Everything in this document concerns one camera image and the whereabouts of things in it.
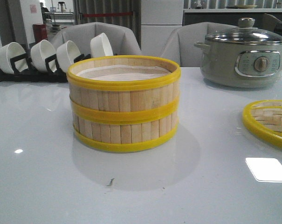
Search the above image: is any bamboo steamer basket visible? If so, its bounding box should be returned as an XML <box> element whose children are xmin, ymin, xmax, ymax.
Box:
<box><xmin>73</xmin><ymin>111</ymin><xmax>179</xmax><ymax>153</ymax></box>
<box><xmin>67</xmin><ymin>56</ymin><xmax>181</xmax><ymax>126</ymax></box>

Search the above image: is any white bowl rightmost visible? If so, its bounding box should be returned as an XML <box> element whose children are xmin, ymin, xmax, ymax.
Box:
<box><xmin>90</xmin><ymin>33</ymin><xmax>113</xmax><ymax>58</ymax></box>

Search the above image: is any glass pot lid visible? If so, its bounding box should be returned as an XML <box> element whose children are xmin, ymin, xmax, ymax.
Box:
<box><xmin>205</xmin><ymin>18</ymin><xmax>282</xmax><ymax>45</ymax></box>

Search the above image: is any white cabinet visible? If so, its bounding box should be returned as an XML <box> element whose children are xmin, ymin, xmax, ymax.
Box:
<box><xmin>140</xmin><ymin>0</ymin><xmax>184</xmax><ymax>56</ymax></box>

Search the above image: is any white bowl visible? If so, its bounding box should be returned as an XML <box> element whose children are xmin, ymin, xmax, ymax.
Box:
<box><xmin>90</xmin><ymin>33</ymin><xmax>113</xmax><ymax>58</ymax></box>
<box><xmin>0</xmin><ymin>42</ymin><xmax>26</xmax><ymax>74</ymax></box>
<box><xmin>56</xmin><ymin>41</ymin><xmax>81</xmax><ymax>73</ymax></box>
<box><xmin>31</xmin><ymin>40</ymin><xmax>56</xmax><ymax>72</ymax></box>

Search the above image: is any grey-green electric cooking pot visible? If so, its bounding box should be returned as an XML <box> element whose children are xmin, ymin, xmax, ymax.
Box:
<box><xmin>194</xmin><ymin>40</ymin><xmax>282</xmax><ymax>88</ymax></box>

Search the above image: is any grey chair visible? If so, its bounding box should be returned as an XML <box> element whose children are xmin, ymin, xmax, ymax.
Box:
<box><xmin>160</xmin><ymin>22</ymin><xmax>234</xmax><ymax>67</ymax></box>
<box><xmin>50</xmin><ymin>22</ymin><xmax>142</xmax><ymax>57</ymax></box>

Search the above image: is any black bowl rack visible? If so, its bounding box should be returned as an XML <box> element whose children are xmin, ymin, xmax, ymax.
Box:
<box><xmin>0</xmin><ymin>53</ymin><xmax>92</xmax><ymax>83</ymax></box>

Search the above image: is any yellow bamboo steamer lid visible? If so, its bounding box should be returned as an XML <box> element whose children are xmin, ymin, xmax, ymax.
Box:
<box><xmin>242</xmin><ymin>99</ymin><xmax>282</xmax><ymax>148</ymax></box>

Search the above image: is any red cabinet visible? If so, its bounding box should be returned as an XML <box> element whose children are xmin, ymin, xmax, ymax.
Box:
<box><xmin>33</xmin><ymin>23</ymin><xmax>48</xmax><ymax>43</ymax></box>

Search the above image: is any grey chair left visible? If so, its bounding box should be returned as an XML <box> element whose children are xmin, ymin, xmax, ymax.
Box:
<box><xmin>50</xmin><ymin>22</ymin><xmax>142</xmax><ymax>57</ymax></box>

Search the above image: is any grey chair right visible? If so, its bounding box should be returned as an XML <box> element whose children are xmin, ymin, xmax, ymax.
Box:
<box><xmin>160</xmin><ymin>22</ymin><xmax>234</xmax><ymax>67</ymax></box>

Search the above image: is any white bowl leftmost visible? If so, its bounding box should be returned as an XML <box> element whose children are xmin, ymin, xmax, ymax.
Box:
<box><xmin>0</xmin><ymin>42</ymin><xmax>26</xmax><ymax>74</ymax></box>

